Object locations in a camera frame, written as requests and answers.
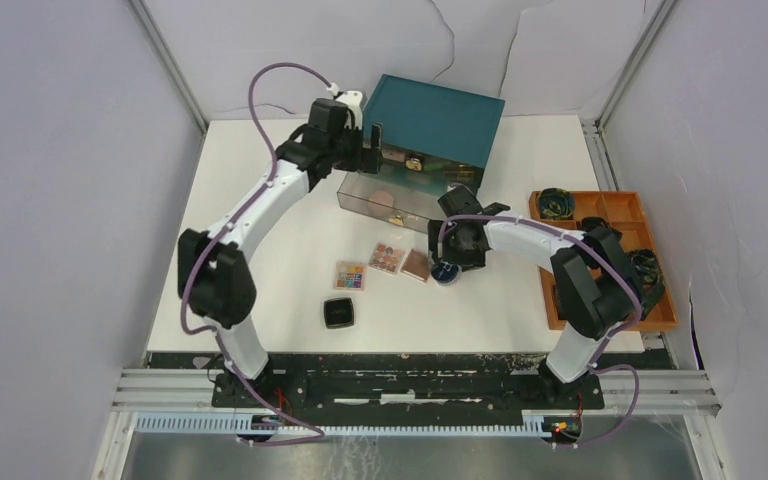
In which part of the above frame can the brown square blush compact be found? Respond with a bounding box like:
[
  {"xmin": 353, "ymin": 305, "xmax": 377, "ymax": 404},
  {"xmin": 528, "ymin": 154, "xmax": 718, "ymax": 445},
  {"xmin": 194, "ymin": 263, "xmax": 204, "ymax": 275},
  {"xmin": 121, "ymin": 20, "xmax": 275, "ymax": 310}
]
[{"xmin": 400, "ymin": 249, "xmax": 430, "ymax": 283}]

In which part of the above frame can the wooden compartment tray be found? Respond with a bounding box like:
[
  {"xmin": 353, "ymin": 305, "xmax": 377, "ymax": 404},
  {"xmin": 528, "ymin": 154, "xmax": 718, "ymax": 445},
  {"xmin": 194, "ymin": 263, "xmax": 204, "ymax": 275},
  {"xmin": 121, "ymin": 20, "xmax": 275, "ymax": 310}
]
[{"xmin": 528, "ymin": 191, "xmax": 680, "ymax": 333}]

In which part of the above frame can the black square compact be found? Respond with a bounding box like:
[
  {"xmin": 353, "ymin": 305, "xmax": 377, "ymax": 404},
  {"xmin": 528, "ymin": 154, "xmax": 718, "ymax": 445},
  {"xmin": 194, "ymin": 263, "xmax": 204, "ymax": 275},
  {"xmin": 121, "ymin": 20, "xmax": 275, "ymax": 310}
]
[{"xmin": 323, "ymin": 297, "xmax": 355, "ymax": 329}]

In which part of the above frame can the colourful eyeshadow palette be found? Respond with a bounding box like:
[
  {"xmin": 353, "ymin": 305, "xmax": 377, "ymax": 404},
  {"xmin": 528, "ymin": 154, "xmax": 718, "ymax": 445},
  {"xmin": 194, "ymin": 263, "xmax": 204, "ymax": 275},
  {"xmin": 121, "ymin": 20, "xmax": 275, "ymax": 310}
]
[{"xmin": 332, "ymin": 261, "xmax": 367, "ymax": 291}]

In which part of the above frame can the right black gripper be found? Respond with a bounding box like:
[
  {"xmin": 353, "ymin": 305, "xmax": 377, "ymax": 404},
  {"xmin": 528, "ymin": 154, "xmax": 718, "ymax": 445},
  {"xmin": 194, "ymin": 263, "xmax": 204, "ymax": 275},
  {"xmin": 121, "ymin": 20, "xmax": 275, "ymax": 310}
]
[{"xmin": 428, "ymin": 219, "xmax": 486, "ymax": 272}]

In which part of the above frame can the warm tone eyeshadow palette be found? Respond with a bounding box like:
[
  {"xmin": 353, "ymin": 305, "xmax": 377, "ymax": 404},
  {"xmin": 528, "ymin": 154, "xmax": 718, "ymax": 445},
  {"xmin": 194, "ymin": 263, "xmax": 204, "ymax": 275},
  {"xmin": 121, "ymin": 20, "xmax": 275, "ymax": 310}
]
[{"xmin": 368, "ymin": 242, "xmax": 405, "ymax": 275}]

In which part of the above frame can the rolled dark green tie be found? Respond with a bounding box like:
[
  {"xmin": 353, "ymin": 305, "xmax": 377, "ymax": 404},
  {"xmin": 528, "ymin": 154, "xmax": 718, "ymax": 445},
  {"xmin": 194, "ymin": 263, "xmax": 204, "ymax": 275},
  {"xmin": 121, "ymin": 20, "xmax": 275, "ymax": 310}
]
[{"xmin": 627, "ymin": 248, "xmax": 666, "ymax": 320}]

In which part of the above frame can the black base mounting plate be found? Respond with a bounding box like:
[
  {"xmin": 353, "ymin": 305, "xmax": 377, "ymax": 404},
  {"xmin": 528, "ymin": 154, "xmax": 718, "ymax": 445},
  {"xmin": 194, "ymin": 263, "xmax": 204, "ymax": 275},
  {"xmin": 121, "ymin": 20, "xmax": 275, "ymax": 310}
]
[{"xmin": 210, "ymin": 352, "xmax": 606, "ymax": 429}]

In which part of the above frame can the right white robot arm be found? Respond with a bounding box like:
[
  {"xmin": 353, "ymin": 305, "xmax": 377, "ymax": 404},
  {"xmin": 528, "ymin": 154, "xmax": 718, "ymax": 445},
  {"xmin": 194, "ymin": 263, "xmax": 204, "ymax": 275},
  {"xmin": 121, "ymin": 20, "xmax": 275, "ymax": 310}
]
[{"xmin": 428, "ymin": 186, "xmax": 645, "ymax": 408}]

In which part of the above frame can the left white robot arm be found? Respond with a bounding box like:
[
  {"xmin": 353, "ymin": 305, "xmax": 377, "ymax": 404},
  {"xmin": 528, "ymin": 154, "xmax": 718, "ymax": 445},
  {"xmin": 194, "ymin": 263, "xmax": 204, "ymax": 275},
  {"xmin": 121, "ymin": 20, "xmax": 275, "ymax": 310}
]
[{"xmin": 177, "ymin": 90, "xmax": 382, "ymax": 407}]

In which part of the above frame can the white slotted cable duct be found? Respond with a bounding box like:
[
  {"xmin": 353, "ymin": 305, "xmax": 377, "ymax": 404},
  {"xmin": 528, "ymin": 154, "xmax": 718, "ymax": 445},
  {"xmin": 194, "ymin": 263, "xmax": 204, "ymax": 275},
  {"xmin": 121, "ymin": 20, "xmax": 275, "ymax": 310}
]
[{"xmin": 133, "ymin": 411, "xmax": 554, "ymax": 439}]

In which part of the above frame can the octagonal pink compact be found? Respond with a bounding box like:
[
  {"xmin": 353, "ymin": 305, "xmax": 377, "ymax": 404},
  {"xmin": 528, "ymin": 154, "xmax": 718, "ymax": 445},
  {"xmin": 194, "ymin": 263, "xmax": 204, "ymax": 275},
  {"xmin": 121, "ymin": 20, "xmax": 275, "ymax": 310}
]
[{"xmin": 368, "ymin": 190, "xmax": 395, "ymax": 216}]

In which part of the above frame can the navy round powder jar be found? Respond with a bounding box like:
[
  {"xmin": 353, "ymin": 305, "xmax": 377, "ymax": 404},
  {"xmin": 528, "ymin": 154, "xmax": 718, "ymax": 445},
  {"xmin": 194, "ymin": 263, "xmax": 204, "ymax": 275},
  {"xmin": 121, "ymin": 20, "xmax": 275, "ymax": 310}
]
[{"xmin": 429, "ymin": 261, "xmax": 462, "ymax": 286}]

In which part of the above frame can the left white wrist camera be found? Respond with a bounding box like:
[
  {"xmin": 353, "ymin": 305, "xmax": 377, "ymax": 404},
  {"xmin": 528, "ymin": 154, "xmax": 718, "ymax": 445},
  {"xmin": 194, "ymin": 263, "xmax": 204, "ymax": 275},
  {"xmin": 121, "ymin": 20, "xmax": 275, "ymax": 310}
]
[{"xmin": 327, "ymin": 83, "xmax": 366, "ymax": 130}]

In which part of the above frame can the teal drawer cabinet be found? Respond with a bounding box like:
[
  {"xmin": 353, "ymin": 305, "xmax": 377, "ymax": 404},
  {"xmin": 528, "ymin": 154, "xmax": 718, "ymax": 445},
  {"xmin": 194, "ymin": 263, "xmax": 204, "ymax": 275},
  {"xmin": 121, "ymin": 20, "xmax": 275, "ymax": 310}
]
[{"xmin": 363, "ymin": 74, "xmax": 505, "ymax": 169}]

